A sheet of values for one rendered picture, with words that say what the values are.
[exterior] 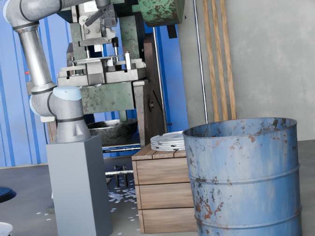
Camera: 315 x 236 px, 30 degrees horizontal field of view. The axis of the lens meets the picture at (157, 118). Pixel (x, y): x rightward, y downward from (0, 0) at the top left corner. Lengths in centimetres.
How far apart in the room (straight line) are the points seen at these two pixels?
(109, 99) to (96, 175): 65
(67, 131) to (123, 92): 65
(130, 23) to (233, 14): 115
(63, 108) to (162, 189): 55
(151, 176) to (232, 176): 62
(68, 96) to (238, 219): 92
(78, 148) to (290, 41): 235
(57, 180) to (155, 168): 42
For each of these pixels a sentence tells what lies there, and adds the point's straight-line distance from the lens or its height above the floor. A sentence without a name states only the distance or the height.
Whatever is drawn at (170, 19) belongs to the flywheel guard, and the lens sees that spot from 314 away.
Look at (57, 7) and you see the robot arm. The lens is 253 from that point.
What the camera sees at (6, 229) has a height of 24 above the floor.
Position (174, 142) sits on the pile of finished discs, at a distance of 256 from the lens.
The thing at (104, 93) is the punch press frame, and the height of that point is 60.
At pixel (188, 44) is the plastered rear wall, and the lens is 442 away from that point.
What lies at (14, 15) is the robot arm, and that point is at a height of 101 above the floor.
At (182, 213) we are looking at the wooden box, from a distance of 257.
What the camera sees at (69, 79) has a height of 69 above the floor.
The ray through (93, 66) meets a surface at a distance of 316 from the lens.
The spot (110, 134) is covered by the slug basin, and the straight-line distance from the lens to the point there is 321.
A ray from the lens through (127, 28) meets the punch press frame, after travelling 348.
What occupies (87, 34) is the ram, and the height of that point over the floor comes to 92.
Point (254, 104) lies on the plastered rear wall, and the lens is 444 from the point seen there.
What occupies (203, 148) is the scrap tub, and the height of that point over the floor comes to 44.
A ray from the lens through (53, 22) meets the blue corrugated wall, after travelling 457.
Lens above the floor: 79
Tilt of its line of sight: 7 degrees down
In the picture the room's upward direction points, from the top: 7 degrees counter-clockwise
